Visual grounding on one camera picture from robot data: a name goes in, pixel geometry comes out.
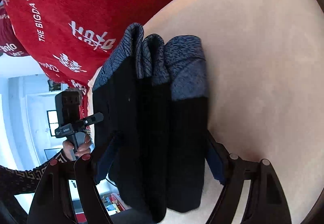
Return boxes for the dark blue patterned pants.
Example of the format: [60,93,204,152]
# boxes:
[91,22,209,223]

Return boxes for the black patterned sleeve forearm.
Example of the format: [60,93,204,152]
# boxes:
[0,150,70,198]

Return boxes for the person's left hand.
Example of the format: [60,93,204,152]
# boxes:
[63,134,92,161]

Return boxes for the dark red patterned cushion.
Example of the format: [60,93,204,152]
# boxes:
[0,6,29,57]

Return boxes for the red blanket with white characters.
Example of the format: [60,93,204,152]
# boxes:
[2,0,187,116]

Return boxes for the cream sofa cushion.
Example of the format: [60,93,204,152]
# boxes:
[144,0,323,223]

